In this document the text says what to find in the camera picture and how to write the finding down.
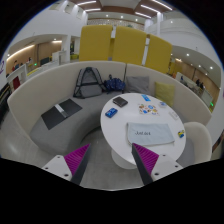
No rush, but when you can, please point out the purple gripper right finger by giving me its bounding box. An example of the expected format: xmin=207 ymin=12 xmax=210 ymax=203
xmin=132 ymin=143 xmax=159 ymax=185

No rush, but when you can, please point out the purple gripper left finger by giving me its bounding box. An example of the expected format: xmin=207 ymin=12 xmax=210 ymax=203
xmin=64 ymin=144 xmax=90 ymax=185

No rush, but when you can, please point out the small blue yellow toy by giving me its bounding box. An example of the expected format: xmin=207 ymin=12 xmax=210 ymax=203
xmin=178 ymin=130 xmax=185 ymax=138

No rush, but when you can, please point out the curved grey booth sofa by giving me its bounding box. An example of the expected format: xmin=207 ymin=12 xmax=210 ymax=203
xmin=8 ymin=61 xmax=211 ymax=154

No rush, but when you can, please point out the small white card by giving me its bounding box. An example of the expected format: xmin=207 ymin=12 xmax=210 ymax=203
xmin=169 ymin=111 xmax=179 ymax=120

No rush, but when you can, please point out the white chair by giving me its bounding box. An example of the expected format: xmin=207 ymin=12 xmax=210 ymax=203
xmin=177 ymin=122 xmax=212 ymax=167

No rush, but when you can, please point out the round white table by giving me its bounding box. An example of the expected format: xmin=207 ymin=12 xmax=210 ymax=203
xmin=101 ymin=93 xmax=186 ymax=169

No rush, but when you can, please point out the blue box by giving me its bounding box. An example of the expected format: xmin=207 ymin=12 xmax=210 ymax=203
xmin=105 ymin=108 xmax=118 ymax=118

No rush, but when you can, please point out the small blue white packet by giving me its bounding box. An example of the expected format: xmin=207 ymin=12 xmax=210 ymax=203
xmin=159 ymin=101 xmax=167 ymax=108

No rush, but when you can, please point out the black wallet case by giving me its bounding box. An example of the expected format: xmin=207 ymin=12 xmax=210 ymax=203
xmin=113 ymin=97 xmax=128 ymax=107

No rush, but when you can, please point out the light blue card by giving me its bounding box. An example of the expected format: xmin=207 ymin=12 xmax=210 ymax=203
xmin=141 ymin=94 xmax=151 ymax=102

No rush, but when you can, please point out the yellow-green cushion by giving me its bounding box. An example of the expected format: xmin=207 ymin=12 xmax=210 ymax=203
xmin=155 ymin=82 xmax=175 ymax=107

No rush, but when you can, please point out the grey cushion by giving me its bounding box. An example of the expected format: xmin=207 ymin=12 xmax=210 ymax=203
xmin=126 ymin=76 xmax=150 ymax=95

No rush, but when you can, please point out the grey black backpack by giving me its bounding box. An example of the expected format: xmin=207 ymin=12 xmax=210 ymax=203
xmin=73 ymin=67 xmax=106 ymax=98

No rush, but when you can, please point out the dark blue bag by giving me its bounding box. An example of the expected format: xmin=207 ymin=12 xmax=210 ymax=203
xmin=104 ymin=75 xmax=125 ymax=92

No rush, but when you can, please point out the right yellow acoustic panel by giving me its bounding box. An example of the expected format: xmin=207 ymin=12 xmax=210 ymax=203
xmin=145 ymin=34 xmax=172 ymax=73

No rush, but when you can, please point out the left yellow acoustic panel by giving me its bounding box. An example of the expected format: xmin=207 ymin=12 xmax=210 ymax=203
xmin=79 ymin=25 xmax=113 ymax=61

